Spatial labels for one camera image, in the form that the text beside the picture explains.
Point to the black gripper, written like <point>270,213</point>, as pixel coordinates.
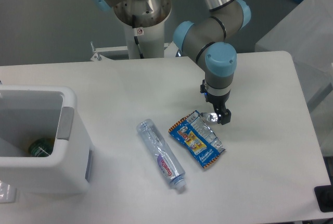
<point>218,98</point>

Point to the blue snack wrapper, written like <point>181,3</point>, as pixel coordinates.
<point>198,138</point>

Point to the clear plastic water bottle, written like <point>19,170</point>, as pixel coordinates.
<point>168,164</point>

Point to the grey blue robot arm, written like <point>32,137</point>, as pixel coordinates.
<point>203,43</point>

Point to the green can in bin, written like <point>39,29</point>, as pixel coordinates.
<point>42,147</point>

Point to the white trash can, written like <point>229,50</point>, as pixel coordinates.
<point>29,113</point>

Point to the white side table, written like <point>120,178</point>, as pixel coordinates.
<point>306,34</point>

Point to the black device at edge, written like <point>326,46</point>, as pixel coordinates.
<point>324,197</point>

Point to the clear plastic item bottom left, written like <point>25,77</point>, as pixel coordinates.
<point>7,193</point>

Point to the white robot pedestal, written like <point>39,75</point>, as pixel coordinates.
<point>145,42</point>

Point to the white pedestal base frame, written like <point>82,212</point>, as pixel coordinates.
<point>121,52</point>

